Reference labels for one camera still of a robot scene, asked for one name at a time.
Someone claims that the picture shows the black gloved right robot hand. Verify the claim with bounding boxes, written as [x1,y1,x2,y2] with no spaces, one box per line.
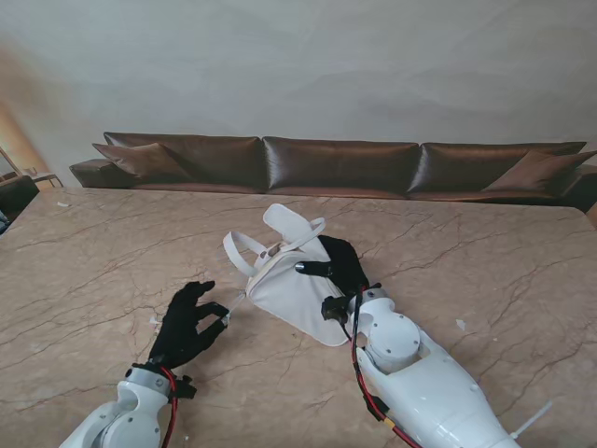
[294,234,370,298]

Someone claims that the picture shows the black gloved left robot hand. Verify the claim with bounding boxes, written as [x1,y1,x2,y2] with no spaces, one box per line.
[148,279,232,371]

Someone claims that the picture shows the cream white cosmetics bag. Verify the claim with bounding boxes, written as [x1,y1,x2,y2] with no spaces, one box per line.
[221,203,358,347]

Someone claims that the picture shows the white zip tie loop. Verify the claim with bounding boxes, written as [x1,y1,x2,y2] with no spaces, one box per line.
[222,291,247,326]

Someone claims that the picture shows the brown leather sofa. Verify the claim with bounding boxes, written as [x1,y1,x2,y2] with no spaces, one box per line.
[69,132,597,214]

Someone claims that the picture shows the brown sofa cushion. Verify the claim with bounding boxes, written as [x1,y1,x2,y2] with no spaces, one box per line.
[482,148,597,192]
[91,142,192,184]

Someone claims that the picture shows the small wooden side table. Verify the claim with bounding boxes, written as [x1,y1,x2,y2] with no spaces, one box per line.
[27,170,64,189]

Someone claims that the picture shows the dark armchair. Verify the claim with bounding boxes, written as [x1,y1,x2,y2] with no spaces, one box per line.
[0,175,41,214]

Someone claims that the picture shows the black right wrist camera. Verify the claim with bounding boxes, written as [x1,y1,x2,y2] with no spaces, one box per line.
[321,296,350,324]

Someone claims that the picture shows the red black right arm cable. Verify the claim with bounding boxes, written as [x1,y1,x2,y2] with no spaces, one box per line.
[342,288,423,448]

